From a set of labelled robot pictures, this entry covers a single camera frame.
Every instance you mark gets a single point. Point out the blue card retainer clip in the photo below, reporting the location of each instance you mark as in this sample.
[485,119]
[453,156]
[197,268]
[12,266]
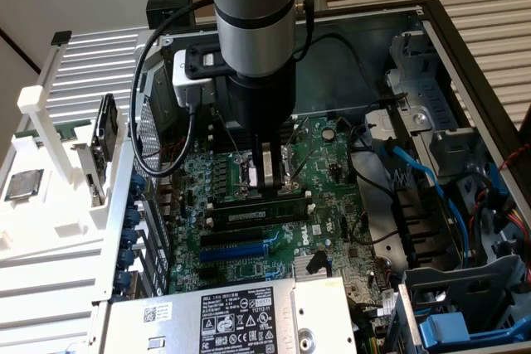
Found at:
[132,216]
[139,187]
[123,281]
[127,258]
[129,236]

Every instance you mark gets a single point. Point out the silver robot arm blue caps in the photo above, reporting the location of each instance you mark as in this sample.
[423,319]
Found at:
[253,18]

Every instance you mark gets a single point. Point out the metal socket cover frame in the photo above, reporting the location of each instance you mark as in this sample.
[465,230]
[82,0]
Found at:
[302,151]

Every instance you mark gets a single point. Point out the green graphics card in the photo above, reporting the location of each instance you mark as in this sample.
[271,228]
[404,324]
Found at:
[68,132]

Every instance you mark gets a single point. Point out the white parts rack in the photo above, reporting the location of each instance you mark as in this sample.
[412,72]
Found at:
[62,242]

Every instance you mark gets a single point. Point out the silver coin battery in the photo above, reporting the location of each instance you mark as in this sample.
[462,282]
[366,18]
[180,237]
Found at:
[329,134]

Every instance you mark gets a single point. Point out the open grey PC case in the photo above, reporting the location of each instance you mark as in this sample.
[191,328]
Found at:
[332,80]

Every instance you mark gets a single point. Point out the green motherboard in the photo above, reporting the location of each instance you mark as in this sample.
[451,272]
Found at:
[332,205]

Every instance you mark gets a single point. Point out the metal port block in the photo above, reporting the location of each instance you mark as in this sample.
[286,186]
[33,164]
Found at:
[166,188]

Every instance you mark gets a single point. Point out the thin metal locking lever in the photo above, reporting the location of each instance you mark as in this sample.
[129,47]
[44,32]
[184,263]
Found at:
[232,144]

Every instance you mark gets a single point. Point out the long blue expansion slot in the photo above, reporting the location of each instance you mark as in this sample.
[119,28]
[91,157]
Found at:
[232,252]

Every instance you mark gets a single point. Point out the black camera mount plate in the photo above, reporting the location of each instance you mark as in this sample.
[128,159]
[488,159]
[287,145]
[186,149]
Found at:
[197,57]

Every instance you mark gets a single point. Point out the silver power supply with label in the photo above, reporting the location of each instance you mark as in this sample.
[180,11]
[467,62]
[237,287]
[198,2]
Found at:
[166,329]

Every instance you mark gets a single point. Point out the short black expansion slot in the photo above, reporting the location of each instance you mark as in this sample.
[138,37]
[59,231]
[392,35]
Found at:
[208,273]

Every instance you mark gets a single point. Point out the metal CPU socket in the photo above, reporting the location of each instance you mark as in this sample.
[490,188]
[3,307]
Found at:
[245,173]

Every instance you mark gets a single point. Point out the grey metal drive cage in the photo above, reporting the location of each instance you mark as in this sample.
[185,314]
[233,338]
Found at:
[456,283]

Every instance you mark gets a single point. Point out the black box device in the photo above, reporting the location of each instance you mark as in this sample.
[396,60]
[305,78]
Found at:
[166,6]

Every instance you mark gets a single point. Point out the blue plastic latch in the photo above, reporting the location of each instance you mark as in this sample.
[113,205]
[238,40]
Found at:
[444,327]

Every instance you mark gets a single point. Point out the long black expansion slot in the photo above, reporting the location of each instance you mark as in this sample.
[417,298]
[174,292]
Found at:
[232,239]

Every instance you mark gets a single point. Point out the silver CPU chip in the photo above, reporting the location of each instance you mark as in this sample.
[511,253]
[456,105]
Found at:
[22,186]

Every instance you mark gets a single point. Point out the black RAM slot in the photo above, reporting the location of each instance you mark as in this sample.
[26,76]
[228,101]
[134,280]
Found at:
[240,227]
[217,134]
[240,202]
[216,127]
[245,139]

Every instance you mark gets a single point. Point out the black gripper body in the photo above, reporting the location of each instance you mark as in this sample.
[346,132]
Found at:
[261,105]

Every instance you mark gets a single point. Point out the black end cap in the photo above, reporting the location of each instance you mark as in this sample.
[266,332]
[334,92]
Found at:
[61,38]

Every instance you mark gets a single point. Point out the silver finned heat sink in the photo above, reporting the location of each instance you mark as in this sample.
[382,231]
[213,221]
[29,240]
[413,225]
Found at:
[300,267]

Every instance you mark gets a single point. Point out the grey metal disk bay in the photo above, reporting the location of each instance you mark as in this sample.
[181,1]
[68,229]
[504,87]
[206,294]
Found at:
[419,117]

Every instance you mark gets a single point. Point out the black plastic shroud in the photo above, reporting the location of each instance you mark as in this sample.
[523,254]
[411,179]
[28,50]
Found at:
[419,221]

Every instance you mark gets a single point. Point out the green RAM stick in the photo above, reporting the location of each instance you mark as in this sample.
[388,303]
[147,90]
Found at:
[245,216]

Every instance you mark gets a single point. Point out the black disk drive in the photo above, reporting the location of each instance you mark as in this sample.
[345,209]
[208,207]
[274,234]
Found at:
[105,130]

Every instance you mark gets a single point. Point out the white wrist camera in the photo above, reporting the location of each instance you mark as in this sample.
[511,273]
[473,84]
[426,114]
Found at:
[186,84]

